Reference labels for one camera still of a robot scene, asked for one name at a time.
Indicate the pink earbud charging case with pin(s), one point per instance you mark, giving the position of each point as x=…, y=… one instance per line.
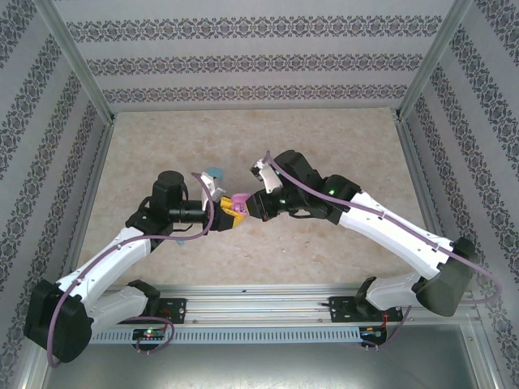
x=239, y=200

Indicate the teal earbud charging case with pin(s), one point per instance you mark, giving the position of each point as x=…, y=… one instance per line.
x=215, y=172

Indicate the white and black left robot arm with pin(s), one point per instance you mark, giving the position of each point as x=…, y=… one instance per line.
x=109, y=255

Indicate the small circuit board green light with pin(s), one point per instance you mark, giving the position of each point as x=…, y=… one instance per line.
x=149, y=334

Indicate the grey metal sheet panel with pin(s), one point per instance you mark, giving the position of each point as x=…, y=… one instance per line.
x=259, y=368

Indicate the aluminium side rail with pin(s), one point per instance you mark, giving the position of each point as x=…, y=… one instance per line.
x=421, y=178
x=95, y=178

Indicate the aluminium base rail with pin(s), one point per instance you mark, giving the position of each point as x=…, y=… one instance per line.
x=259, y=308

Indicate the aluminium frame post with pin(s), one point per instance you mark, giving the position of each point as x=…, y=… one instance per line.
x=436, y=61
x=77, y=61

